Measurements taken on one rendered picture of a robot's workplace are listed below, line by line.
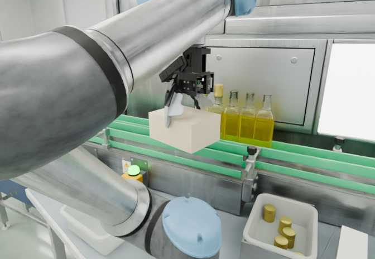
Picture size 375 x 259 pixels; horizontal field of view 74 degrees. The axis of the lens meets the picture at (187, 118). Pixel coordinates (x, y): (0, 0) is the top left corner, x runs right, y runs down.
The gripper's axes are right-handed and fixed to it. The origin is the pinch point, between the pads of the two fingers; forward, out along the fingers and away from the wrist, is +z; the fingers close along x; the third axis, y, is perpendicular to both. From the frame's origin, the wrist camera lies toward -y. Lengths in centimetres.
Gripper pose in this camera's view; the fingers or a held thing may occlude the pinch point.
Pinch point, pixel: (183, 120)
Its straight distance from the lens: 69.2
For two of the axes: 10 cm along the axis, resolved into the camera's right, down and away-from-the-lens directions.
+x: 6.8, -2.3, 7.0
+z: 0.0, 9.5, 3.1
